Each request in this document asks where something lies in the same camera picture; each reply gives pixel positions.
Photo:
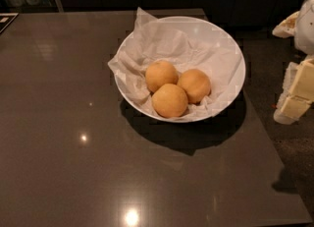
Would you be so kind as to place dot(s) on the white round bowl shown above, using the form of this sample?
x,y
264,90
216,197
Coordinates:
x,y
196,28

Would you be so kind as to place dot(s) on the orange at bowl front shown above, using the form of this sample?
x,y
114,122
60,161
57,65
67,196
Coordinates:
x,y
170,101

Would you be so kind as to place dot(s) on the crumpled white paper liner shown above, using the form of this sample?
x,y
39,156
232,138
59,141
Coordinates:
x,y
163,45

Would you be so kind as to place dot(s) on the dark framed tray corner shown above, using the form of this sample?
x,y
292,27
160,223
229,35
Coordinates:
x,y
6,19

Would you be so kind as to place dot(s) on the orange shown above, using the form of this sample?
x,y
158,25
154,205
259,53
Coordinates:
x,y
159,73
170,101
196,85

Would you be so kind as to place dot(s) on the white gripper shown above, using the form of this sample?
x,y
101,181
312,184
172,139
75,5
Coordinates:
x,y
305,29

